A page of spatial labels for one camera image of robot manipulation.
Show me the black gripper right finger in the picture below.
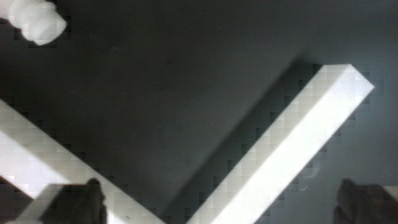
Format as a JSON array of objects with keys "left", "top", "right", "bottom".
[{"left": 332, "top": 179, "right": 398, "bottom": 224}]

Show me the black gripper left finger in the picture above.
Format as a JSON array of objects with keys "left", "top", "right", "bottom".
[{"left": 40, "top": 178, "right": 106, "bottom": 224}]

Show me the white table leg front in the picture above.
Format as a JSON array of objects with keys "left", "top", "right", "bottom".
[{"left": 0, "top": 0, "right": 67, "bottom": 45}]

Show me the white U-shaped obstacle fence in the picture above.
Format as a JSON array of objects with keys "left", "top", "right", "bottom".
[{"left": 0, "top": 64, "right": 373, "bottom": 224}]

